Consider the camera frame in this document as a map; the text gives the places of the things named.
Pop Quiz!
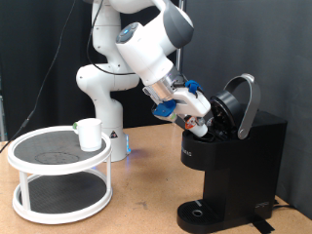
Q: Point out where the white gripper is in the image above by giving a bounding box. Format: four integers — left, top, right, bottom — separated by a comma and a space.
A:
171, 87, 213, 127

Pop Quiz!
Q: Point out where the orange rimmed coffee pod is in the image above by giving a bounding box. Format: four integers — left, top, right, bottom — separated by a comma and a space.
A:
184, 117, 209, 138

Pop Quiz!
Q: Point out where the black Keurig coffee machine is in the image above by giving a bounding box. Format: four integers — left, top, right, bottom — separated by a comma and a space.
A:
176, 73, 289, 234

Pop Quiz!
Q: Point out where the white mug with green tape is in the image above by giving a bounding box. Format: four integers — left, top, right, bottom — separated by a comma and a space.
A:
71, 117, 103, 153

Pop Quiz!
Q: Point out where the silver vertical metal pole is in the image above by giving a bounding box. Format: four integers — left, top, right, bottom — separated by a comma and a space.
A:
172, 0, 187, 125

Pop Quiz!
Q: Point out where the grey backdrop panel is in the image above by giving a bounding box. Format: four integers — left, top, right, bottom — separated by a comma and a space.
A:
176, 0, 312, 220

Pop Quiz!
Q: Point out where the black tape strip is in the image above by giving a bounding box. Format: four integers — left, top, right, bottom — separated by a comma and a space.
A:
250, 218, 276, 234

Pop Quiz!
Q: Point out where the white two-tier turntable stand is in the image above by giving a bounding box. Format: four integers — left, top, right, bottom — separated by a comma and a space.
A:
7, 126, 114, 225

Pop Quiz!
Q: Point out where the black backdrop curtain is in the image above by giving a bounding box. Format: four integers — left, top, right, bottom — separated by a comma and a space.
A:
0, 0, 180, 141

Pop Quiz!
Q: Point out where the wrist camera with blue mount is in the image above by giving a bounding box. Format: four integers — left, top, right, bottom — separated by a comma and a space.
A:
152, 99, 178, 122

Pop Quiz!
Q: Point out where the blue cable clip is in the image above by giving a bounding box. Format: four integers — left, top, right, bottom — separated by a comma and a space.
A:
184, 79, 204, 96

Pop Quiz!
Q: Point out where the black coffee machine power cord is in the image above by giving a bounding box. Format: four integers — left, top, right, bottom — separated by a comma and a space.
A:
272, 199, 297, 211

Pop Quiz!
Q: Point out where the long black robot cable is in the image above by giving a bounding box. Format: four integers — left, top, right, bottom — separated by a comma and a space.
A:
0, 0, 139, 153

